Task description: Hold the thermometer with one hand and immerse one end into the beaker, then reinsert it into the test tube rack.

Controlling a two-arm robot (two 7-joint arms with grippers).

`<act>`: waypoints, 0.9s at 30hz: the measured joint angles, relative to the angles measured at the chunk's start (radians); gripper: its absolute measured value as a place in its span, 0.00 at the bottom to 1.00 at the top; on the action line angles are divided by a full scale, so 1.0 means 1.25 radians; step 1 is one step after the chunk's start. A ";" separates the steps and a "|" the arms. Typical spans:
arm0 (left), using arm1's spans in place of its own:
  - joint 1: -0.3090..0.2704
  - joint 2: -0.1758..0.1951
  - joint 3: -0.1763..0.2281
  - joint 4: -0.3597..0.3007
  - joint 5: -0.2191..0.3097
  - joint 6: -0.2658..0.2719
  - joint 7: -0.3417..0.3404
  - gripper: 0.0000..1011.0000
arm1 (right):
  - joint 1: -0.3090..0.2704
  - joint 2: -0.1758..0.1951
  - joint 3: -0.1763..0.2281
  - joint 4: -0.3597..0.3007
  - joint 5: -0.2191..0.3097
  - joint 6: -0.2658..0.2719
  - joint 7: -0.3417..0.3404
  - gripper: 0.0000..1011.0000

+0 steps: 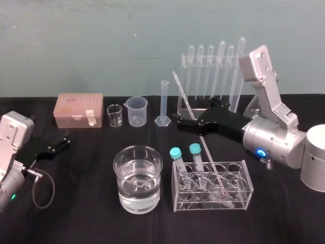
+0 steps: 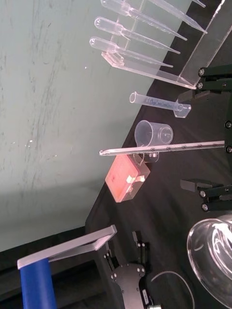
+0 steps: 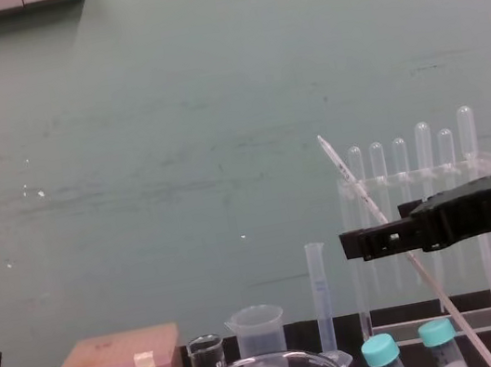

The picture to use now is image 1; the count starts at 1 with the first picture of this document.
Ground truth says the small glass beaker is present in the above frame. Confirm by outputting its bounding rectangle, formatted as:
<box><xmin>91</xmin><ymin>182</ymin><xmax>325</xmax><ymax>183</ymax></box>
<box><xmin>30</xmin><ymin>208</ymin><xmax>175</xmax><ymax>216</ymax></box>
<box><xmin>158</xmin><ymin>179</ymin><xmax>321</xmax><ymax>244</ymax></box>
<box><xmin>107</xmin><ymin>104</ymin><xmax>124</xmax><ymax>128</ymax></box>

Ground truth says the large glass beaker with water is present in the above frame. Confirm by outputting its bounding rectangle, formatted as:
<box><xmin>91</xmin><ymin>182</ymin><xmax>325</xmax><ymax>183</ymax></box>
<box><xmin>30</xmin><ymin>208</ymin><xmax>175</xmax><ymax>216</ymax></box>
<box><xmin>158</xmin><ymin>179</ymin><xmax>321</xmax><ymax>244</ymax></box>
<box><xmin>113</xmin><ymin>145</ymin><xmax>164</xmax><ymax>215</ymax></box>

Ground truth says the clear acrylic test tube rack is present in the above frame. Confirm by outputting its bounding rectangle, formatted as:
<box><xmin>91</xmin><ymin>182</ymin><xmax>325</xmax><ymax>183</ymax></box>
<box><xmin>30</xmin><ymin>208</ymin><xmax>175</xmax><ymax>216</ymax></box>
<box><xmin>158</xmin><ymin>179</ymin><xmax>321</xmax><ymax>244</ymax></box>
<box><xmin>171</xmin><ymin>160</ymin><xmax>255</xmax><ymax>212</ymax></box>

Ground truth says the beige tape strip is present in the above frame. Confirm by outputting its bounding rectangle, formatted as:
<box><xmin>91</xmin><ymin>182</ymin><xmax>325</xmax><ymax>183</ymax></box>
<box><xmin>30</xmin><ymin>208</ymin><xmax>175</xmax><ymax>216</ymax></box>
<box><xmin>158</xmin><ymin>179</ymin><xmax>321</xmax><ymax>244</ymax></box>
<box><xmin>86</xmin><ymin>109</ymin><xmax>96</xmax><ymax>127</ymax></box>

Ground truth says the clear acrylic pipette stand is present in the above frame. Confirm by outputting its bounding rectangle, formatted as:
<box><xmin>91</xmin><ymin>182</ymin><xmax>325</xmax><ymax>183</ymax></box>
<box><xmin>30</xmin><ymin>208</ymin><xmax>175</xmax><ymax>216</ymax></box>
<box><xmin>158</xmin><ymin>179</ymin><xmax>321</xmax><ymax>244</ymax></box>
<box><xmin>176</xmin><ymin>52</ymin><xmax>261</xmax><ymax>120</ymax></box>

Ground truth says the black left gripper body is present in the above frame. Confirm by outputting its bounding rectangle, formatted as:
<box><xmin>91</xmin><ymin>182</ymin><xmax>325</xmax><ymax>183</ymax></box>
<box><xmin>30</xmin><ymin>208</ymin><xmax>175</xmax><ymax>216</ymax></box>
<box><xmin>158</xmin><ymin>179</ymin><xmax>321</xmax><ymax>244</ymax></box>
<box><xmin>18</xmin><ymin>134</ymin><xmax>52</xmax><ymax>170</ymax></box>

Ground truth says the black table cloth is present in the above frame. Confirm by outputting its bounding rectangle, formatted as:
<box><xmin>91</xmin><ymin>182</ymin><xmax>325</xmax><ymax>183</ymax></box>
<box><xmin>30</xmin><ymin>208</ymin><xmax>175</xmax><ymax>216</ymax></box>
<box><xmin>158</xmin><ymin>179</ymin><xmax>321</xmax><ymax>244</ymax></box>
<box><xmin>0</xmin><ymin>95</ymin><xmax>325</xmax><ymax>244</ymax></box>

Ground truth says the thin dark gripper cable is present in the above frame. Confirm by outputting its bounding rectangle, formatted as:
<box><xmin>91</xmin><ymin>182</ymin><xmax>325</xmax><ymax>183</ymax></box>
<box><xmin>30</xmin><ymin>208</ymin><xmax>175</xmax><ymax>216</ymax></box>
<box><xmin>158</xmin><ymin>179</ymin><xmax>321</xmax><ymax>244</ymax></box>
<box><xmin>26</xmin><ymin>167</ymin><xmax>56</xmax><ymax>209</ymax></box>

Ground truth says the translucent pink pipette tip box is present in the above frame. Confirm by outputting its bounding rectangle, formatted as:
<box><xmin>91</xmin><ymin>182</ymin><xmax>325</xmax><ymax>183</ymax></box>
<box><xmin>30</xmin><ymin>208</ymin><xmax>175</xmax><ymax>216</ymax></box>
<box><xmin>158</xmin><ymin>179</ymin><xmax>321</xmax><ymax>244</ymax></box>
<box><xmin>53</xmin><ymin>93</ymin><xmax>104</xmax><ymax>129</ymax></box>

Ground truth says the medium clear plastic pipette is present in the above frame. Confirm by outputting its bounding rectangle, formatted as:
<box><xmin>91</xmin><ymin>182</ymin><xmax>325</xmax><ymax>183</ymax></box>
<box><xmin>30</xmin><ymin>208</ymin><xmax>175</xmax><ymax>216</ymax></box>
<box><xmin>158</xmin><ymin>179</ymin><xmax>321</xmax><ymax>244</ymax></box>
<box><xmin>211</xmin><ymin>40</ymin><xmax>226</xmax><ymax>99</ymax></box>

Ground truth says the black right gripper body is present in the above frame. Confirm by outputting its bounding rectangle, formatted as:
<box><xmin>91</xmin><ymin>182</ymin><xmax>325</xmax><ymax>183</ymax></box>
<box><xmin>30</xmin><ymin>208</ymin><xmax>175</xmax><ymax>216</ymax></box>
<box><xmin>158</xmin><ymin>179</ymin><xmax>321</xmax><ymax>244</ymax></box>
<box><xmin>202</xmin><ymin>106</ymin><xmax>246</xmax><ymax>147</ymax></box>

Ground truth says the clear plastic graduated cylinder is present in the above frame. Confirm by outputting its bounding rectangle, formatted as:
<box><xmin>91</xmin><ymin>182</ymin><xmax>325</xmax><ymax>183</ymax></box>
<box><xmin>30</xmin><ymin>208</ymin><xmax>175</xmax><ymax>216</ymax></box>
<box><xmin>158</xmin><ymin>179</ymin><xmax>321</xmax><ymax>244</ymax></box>
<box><xmin>154</xmin><ymin>79</ymin><xmax>174</xmax><ymax>127</ymax></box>

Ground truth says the teal capped plastic tube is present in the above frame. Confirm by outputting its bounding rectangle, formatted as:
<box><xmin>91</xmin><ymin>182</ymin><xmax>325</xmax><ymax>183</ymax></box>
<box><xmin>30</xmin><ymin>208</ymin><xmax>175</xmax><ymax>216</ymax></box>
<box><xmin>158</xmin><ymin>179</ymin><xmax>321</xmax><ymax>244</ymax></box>
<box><xmin>189</xmin><ymin>143</ymin><xmax>210</xmax><ymax>194</ymax></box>
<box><xmin>169</xmin><ymin>147</ymin><xmax>193</xmax><ymax>197</ymax></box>

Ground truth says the small silver plug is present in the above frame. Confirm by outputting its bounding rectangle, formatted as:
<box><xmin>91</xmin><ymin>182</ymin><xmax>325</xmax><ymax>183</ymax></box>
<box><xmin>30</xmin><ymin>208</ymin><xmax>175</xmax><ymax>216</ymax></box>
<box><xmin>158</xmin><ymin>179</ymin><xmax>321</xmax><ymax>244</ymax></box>
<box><xmin>259</xmin><ymin>158</ymin><xmax>274</xmax><ymax>172</ymax></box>

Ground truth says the clear plastic measuring cup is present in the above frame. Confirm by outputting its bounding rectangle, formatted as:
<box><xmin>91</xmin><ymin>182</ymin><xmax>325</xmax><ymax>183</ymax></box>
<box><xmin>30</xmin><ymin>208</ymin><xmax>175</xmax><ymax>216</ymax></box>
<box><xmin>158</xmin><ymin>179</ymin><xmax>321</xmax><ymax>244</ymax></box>
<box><xmin>123</xmin><ymin>96</ymin><xmax>149</xmax><ymax>127</ymax></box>

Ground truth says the glass thermometer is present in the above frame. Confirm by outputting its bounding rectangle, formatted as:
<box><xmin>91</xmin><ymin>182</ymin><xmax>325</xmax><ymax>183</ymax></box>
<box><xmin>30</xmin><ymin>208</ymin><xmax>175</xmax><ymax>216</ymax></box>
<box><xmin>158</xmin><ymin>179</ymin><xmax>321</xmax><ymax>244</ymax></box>
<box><xmin>172</xmin><ymin>71</ymin><xmax>228</xmax><ymax>198</ymax></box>

